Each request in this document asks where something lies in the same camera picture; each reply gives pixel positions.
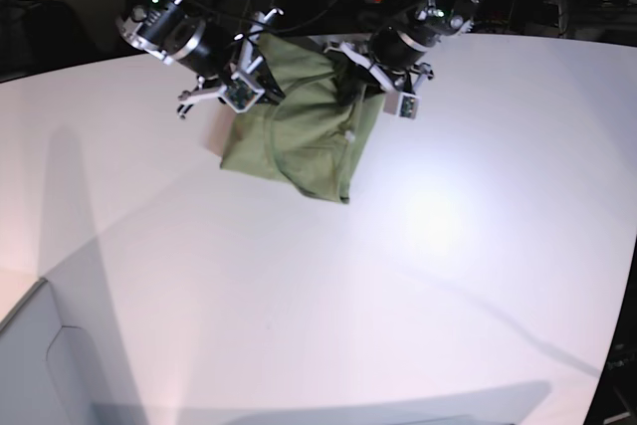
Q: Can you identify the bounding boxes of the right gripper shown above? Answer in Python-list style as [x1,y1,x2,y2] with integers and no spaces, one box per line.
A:
[176,7,367,119]

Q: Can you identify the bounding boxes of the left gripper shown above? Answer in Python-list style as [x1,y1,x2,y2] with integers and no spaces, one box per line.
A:
[258,40,435,103]

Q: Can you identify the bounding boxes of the green T-shirt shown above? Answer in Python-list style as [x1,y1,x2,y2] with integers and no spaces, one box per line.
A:
[221,35,385,204]

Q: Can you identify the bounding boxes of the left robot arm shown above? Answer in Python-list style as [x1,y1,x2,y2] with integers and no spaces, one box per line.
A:
[278,0,485,106]

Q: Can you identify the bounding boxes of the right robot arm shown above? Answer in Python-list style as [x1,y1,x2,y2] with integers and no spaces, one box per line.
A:
[116,0,339,117]

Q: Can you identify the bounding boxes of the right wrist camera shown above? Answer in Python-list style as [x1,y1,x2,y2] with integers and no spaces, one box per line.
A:
[222,77,265,113]

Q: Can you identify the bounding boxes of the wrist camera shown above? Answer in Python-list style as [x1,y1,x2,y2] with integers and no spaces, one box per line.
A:
[383,91,421,119]
[222,77,265,113]

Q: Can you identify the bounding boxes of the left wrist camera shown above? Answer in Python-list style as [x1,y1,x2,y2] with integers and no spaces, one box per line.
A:
[383,91,421,119]

